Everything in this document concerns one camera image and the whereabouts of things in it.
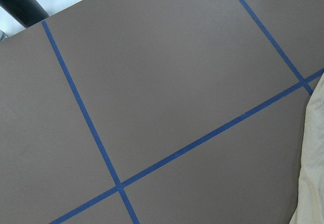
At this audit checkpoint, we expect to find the beige long-sleeve printed shirt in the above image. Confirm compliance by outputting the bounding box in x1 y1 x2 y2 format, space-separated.
290 77 323 223

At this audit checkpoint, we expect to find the black water bottle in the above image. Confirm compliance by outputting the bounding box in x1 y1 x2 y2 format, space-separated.
1 0 49 28

